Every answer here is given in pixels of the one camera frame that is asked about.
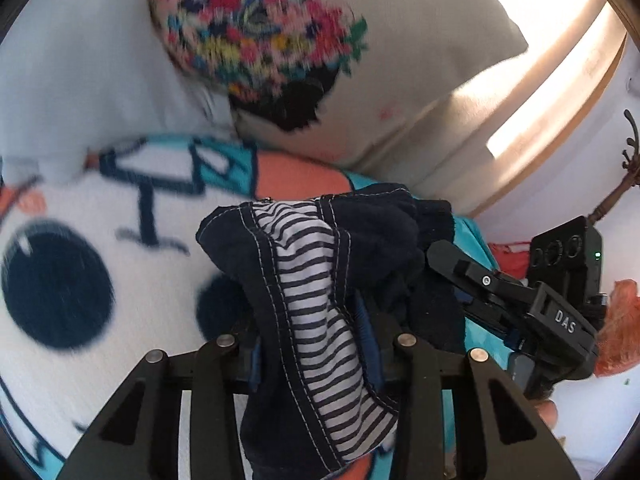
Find wooden bed frame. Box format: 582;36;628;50
450;2;630;241

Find printed cartoon blanket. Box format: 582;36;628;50
0;132;501;480

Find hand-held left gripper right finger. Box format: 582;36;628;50
352;292;583;480

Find cream floral cushion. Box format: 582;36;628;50
140;0;531;217

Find brown branch-shaped toy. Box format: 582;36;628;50
587;109;640;224

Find orange fuzzy cloth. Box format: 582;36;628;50
595;280;640;377

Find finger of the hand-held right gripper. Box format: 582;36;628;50
426;239;538;307
464;304;527;347

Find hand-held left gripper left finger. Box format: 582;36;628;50
55;332;266;480

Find dark pants with striped lining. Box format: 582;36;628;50
196;183;468;480

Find person's right hand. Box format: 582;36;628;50
536;396;561;430

